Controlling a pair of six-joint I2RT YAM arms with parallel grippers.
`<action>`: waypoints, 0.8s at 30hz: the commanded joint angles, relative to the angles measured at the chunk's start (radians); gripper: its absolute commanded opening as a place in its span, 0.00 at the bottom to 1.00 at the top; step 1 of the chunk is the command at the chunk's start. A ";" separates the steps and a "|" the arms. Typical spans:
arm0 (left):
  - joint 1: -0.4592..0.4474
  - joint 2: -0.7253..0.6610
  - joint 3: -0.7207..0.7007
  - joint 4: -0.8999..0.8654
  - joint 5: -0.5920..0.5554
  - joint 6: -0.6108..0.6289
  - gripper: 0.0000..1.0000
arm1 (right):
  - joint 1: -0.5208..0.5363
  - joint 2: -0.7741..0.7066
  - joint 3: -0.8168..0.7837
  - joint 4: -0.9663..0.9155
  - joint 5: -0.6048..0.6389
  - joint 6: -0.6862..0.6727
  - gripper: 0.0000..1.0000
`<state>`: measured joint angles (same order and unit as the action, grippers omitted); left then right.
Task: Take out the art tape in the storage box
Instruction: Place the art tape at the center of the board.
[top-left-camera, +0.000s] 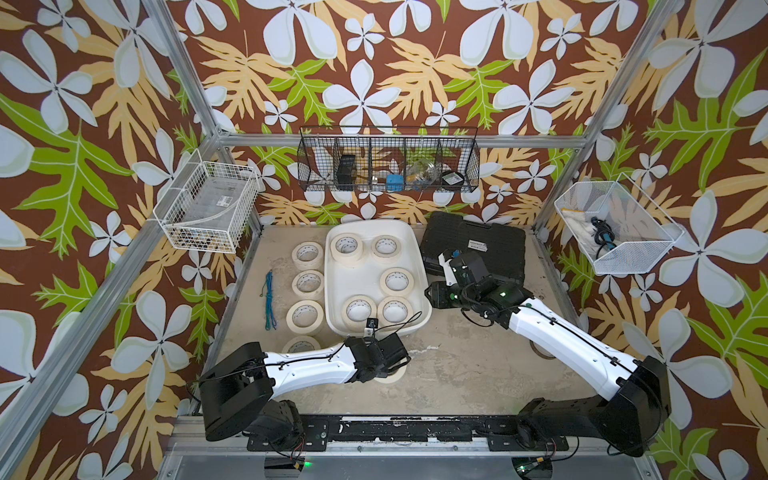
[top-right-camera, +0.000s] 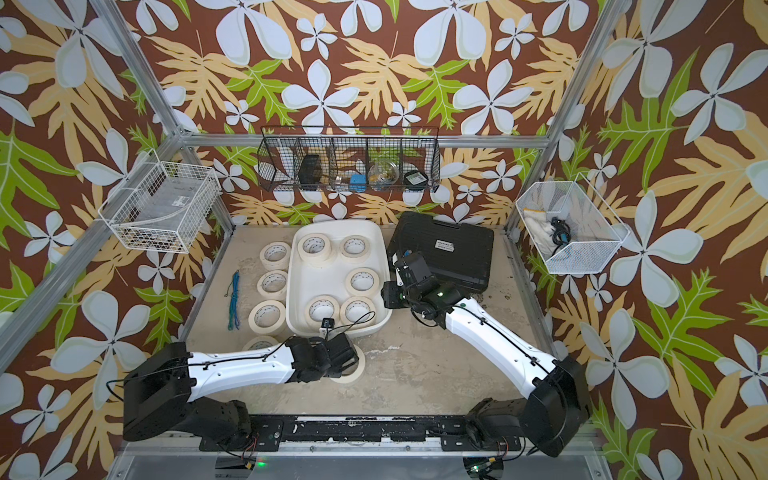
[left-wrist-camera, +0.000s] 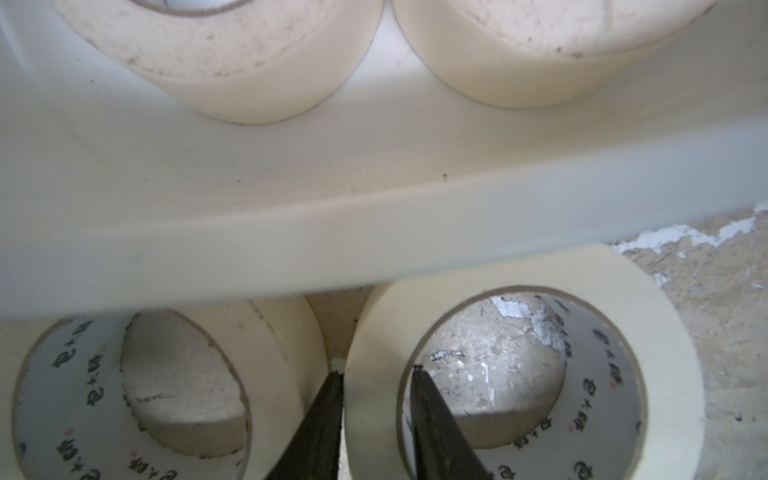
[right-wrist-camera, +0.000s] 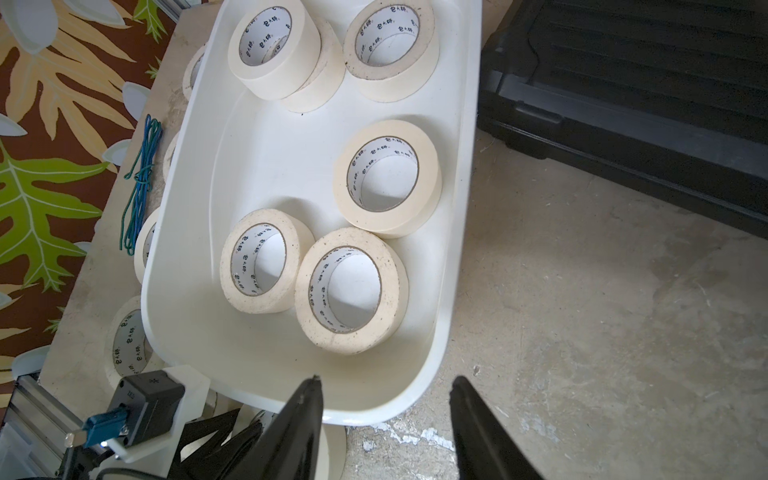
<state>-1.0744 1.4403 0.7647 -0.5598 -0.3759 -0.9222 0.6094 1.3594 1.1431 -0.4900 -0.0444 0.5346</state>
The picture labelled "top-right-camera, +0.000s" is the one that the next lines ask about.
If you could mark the masking tape roll two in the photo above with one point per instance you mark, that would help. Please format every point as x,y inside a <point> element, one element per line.
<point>275,256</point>

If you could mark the black plastic tool case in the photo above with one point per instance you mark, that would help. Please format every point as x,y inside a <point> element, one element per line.
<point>460,253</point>

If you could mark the white wire basket left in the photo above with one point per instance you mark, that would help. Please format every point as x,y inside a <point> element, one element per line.
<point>162,205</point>

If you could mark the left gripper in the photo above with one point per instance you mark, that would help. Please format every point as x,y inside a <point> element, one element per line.
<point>338,372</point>

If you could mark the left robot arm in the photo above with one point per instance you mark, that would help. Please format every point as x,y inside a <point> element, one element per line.
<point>173,389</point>

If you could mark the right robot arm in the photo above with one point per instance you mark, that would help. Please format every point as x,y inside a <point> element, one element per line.
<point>554,401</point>

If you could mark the masking tape roll ten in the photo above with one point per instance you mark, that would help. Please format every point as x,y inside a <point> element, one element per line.
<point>322,309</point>

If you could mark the black wire wall basket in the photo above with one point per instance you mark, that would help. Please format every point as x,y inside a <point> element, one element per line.
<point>393,158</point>

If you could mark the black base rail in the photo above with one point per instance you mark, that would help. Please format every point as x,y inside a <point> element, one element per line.
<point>454,433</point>

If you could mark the masking tape roll nine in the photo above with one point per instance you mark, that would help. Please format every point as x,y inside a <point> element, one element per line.
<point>352,374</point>

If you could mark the black box in basket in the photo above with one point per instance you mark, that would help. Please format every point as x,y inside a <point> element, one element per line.
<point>310,172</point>

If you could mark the white mesh basket right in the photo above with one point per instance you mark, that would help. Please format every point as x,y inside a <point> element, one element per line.
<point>571,225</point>

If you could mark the masking tape roll seven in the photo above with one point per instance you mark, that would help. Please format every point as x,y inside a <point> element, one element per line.
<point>363,282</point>

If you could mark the blue item in basket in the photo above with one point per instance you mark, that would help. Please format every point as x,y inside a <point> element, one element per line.
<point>357,183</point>

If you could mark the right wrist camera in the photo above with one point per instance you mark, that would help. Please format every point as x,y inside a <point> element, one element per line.
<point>412,269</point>

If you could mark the white plastic storage box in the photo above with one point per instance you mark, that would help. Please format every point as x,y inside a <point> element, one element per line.
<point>307,281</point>

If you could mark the masking tape roll four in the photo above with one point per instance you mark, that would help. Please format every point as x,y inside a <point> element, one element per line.
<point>315,249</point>

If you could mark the masking tape roll eight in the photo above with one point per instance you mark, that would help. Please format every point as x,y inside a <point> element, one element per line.
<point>260,342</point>

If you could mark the masking tape roll six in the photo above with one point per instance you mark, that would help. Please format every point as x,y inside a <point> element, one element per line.
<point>357,311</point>

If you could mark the masking tape roll three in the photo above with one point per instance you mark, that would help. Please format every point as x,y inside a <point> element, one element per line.
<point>268,318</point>

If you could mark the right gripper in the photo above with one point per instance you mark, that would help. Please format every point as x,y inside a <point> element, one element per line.
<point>389,297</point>

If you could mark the masking tape roll one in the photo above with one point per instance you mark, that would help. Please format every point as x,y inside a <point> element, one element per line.
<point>272,285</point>

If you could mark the masking tape roll five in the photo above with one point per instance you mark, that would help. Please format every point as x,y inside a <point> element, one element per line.
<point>355,248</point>

